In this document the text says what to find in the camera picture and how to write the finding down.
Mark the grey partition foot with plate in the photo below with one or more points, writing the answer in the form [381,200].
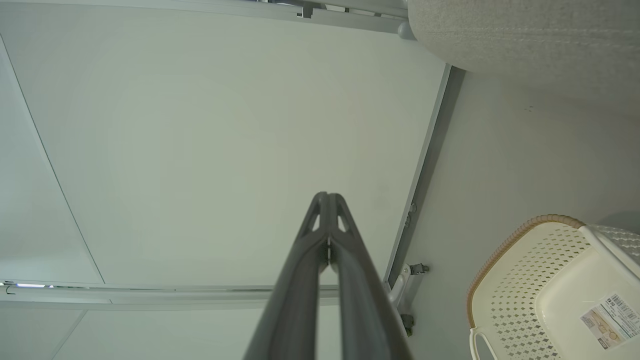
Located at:
[402,290]

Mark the grey fabric sofa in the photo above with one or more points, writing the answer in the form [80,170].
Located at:
[525,35]

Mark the grey forked partition foot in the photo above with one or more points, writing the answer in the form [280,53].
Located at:
[405,30]

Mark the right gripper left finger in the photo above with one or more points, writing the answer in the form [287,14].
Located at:
[290,300]

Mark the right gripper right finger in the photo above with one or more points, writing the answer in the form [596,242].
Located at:
[365,310]

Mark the paper label sticker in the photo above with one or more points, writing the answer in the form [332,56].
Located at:
[612,320]

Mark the wide white partition panel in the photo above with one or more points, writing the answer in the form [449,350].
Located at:
[225,140]

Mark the white perforated laundry basket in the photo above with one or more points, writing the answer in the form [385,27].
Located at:
[530,280]

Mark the black caster wheel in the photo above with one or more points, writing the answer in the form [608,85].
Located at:
[420,268]

